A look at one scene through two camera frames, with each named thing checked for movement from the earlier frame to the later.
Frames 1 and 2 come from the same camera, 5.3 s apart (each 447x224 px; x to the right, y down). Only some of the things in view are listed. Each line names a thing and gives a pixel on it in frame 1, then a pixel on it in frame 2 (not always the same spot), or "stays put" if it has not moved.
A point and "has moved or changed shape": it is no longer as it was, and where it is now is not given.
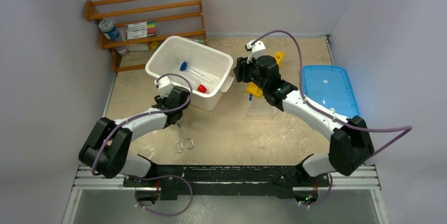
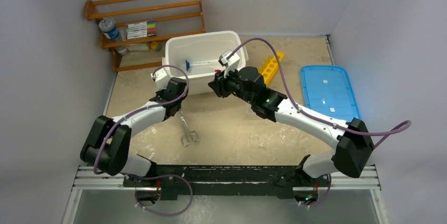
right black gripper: (241, 70) to (223, 85)
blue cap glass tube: (183, 67) to (188, 64)
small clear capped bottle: (122, 50) stays put
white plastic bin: (206, 67) has moved or changed shape
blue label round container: (107, 26) stays put
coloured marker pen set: (141, 29) stays put
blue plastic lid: (330, 86) stays put
